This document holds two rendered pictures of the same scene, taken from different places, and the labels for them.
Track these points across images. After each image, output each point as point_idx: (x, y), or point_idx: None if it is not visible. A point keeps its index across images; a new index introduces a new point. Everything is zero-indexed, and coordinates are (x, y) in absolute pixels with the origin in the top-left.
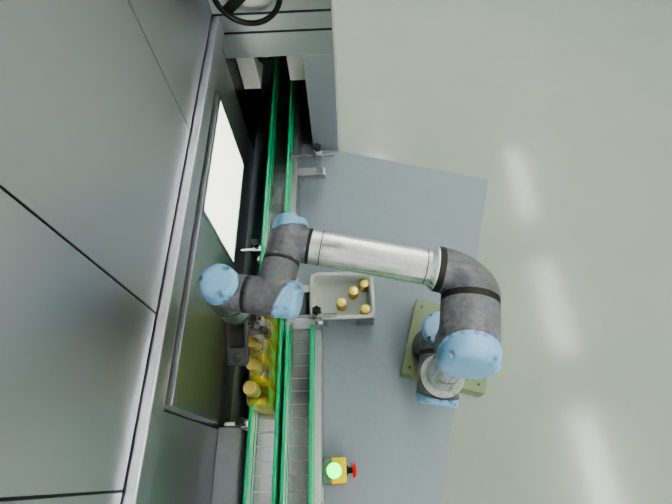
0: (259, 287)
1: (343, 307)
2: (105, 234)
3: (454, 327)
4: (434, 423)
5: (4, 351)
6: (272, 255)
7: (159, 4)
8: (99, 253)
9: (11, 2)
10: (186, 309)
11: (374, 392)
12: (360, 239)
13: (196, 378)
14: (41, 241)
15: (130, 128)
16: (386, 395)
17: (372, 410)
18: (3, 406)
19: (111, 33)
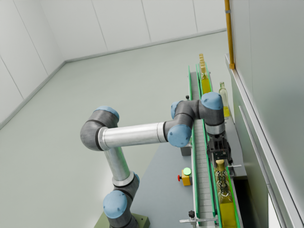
0: (190, 102)
1: None
2: (254, 58)
3: (107, 112)
4: (136, 202)
5: (239, 4)
6: (184, 113)
7: None
8: (252, 53)
9: None
10: (248, 132)
11: (166, 214)
12: (137, 130)
13: (243, 137)
14: (247, 12)
15: (275, 86)
16: (159, 213)
17: (168, 206)
18: (237, 8)
19: (292, 55)
